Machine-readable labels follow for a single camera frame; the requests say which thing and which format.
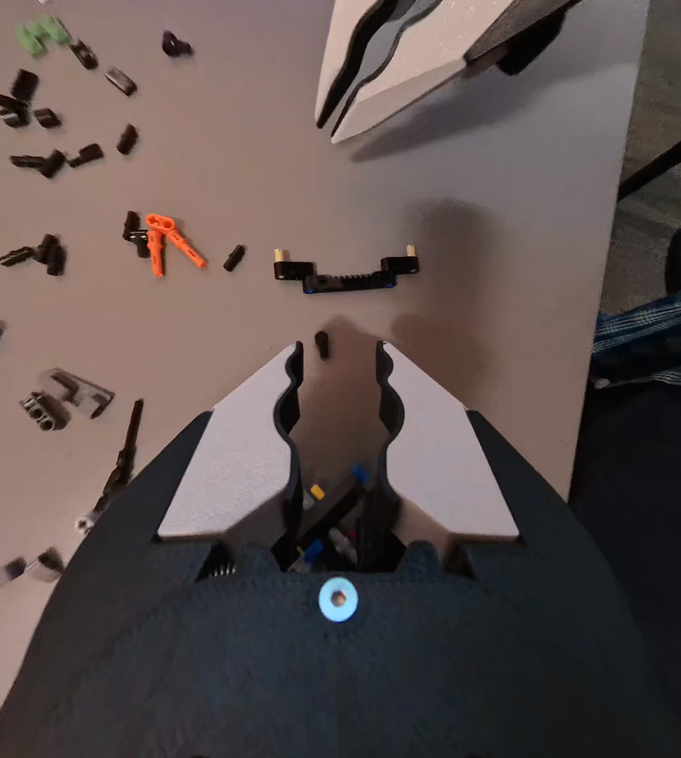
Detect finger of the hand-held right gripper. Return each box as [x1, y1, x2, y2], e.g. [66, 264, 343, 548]
[314, 0, 391, 130]
[330, 0, 578, 144]

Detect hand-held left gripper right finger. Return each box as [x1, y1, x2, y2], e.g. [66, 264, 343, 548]
[374, 340, 520, 548]

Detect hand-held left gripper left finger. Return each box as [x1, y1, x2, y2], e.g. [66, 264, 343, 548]
[157, 341, 305, 552]

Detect partly built lego car chassis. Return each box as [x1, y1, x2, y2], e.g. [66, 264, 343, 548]
[284, 463, 403, 574]

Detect black lego gear rack assembly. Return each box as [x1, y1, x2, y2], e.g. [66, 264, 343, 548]
[273, 244, 421, 295]

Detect black lego lever with axle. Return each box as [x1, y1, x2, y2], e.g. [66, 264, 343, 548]
[75, 399, 145, 535]

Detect dark grey three-hole lego beam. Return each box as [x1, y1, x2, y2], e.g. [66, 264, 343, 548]
[20, 391, 71, 432]

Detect green lego plate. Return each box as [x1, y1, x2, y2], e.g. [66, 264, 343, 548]
[15, 16, 73, 58]

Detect scattered small black lego pieces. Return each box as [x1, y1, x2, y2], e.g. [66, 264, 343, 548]
[0, 30, 247, 356]

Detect dark trousers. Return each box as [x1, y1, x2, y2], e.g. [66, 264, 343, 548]
[568, 379, 681, 758]

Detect blue plaid shirt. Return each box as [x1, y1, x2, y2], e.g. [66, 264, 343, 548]
[591, 277, 681, 392]

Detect black chair base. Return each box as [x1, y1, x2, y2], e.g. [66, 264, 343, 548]
[617, 111, 681, 295]

